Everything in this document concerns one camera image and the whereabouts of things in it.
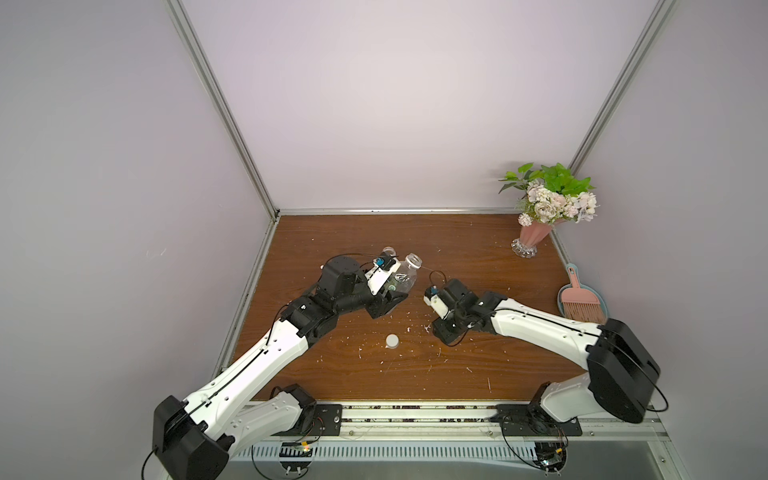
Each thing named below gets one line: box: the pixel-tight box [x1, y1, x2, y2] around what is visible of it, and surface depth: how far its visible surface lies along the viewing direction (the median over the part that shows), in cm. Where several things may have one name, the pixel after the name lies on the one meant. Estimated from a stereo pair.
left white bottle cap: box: [385, 333, 399, 349], surface depth 87 cm
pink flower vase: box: [511, 220, 552, 259], surface depth 107 cm
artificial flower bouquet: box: [498, 163, 598, 227], surface depth 87 cm
